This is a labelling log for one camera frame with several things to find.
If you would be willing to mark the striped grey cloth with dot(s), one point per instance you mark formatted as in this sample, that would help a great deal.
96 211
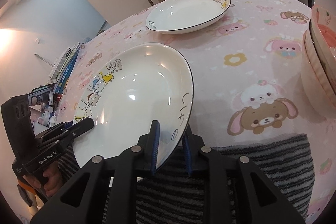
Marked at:
172 195

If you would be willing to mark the white black-rimmed bowl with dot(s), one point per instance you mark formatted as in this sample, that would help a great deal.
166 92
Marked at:
324 52

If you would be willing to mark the pink carrot bowl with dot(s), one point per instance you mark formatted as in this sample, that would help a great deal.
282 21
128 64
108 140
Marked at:
315 83

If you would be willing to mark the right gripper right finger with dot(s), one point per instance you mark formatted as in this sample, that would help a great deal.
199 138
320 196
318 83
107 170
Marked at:
236 190

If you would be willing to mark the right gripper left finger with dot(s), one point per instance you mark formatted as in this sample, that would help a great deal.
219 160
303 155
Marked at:
104 190

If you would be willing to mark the pink strawberry bowl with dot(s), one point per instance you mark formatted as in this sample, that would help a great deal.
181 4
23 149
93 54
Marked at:
323 31

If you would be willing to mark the white cartoon plate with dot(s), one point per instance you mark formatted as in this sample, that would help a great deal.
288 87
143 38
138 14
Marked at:
185 16
149 82

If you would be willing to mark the pink cartoon tablecloth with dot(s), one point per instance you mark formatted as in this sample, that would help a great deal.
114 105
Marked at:
247 79

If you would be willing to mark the person's left hand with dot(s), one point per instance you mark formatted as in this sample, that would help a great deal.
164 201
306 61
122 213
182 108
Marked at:
54 180

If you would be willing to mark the white mop stick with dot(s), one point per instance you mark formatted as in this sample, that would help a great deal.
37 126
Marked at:
44 60

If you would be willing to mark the stack of books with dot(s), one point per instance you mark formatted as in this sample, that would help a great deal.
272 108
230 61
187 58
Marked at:
63 67

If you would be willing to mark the white cartoon plate back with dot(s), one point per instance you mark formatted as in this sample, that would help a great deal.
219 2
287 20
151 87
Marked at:
185 16

